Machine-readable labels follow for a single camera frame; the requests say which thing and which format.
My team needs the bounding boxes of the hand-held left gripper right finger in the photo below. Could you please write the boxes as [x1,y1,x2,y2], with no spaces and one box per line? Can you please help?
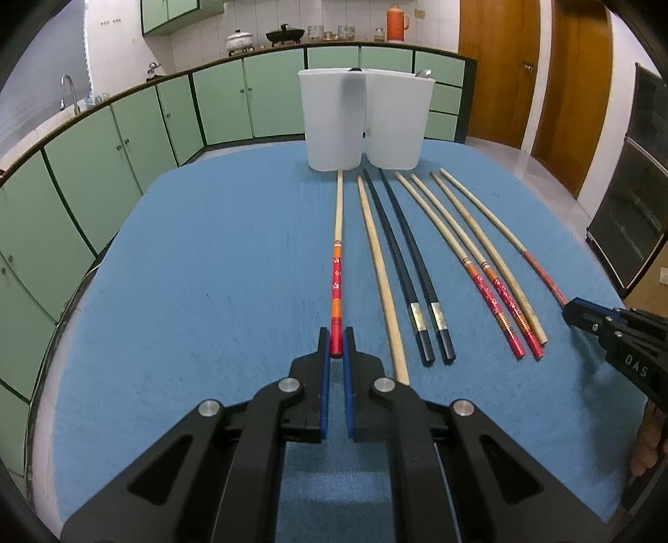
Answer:
[343,326,611,543]

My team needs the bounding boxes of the green wall cabinets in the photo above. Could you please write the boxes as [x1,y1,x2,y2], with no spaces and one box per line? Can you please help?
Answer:
[142,0,226,36]

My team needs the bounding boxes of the plain wooden door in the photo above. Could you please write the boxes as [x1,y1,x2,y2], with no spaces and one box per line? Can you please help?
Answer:
[531,0,615,200]

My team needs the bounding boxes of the person's right hand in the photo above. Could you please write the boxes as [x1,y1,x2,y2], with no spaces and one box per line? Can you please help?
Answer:
[629,401,668,478]

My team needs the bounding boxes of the green base cabinets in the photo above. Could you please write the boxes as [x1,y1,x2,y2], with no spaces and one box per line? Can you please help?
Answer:
[0,43,478,476]

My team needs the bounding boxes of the black wok with lid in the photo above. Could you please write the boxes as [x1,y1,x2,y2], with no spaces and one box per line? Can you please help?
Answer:
[266,23,305,46]

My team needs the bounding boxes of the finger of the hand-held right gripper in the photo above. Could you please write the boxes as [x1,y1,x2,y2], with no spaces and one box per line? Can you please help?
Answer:
[562,297,627,361]

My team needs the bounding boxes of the red-handled bamboo chopstick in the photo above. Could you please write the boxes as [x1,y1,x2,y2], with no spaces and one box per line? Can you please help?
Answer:
[410,174,545,361]
[329,170,346,360]
[440,167,571,307]
[395,172,524,359]

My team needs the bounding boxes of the blue table mat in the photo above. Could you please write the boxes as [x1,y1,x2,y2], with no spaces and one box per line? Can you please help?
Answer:
[52,138,650,543]

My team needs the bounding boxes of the black chopstick with gold band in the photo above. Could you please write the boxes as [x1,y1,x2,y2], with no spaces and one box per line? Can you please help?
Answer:
[379,168,457,365]
[362,168,435,366]

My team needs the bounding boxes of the plain bamboo chopstick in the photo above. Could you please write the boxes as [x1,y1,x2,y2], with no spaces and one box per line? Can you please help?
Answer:
[429,172,550,347]
[356,176,410,386]

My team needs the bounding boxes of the orange thermos flask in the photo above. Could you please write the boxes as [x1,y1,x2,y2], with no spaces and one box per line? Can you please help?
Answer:
[386,4,411,43]

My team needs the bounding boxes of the wooden door with handle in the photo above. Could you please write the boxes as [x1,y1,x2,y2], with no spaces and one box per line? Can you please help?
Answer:
[471,0,541,150]

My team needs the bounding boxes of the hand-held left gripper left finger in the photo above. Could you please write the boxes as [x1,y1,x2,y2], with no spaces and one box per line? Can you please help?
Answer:
[61,326,332,543]

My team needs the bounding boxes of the white plastic container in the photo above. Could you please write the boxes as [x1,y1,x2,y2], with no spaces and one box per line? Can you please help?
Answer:
[364,69,436,170]
[297,68,366,172]

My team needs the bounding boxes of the black glass cabinet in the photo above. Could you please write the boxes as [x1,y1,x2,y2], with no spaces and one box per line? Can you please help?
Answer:
[585,63,668,294]

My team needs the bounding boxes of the brown cardboard box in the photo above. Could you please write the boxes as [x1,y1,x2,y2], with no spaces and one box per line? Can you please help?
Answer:
[623,260,668,315]

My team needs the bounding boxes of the grey window blind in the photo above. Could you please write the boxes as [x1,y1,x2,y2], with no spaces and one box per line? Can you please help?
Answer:
[0,23,93,164]

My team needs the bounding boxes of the chrome kitchen faucet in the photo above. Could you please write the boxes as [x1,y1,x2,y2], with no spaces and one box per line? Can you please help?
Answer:
[59,74,80,113]

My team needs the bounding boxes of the white lidded pot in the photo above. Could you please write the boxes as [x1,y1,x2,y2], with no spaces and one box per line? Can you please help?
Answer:
[225,30,257,56]

